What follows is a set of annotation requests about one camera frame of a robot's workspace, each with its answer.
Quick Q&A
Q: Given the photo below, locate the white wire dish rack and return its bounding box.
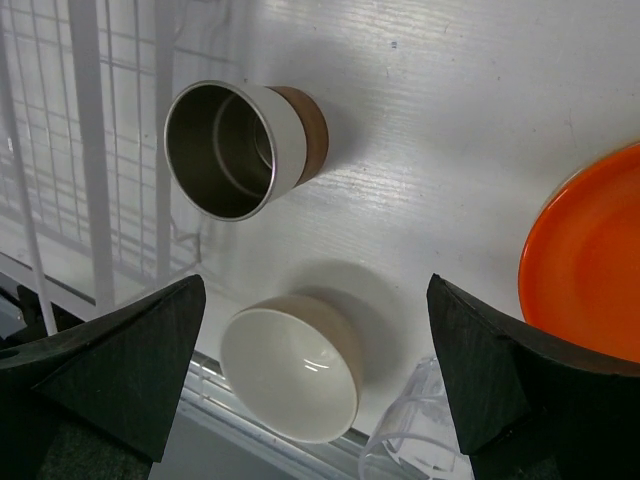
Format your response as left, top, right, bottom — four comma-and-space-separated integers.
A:
1, 1, 237, 336

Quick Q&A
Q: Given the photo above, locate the orange plate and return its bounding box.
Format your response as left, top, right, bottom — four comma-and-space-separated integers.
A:
518, 145, 639, 362

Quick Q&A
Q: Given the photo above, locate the steel cup brown base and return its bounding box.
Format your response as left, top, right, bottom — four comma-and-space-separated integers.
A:
163, 80, 329, 222

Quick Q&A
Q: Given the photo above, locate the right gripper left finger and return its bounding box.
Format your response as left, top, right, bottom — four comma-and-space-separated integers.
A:
1, 274, 206, 479

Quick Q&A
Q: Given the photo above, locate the white ceramic bowl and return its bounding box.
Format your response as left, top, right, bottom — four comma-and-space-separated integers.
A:
220, 295, 364, 444

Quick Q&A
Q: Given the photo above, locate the clear glass tumbler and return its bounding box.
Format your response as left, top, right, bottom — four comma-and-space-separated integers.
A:
358, 356, 474, 479

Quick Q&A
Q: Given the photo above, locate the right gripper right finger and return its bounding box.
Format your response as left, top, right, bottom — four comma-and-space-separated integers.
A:
426, 275, 639, 479

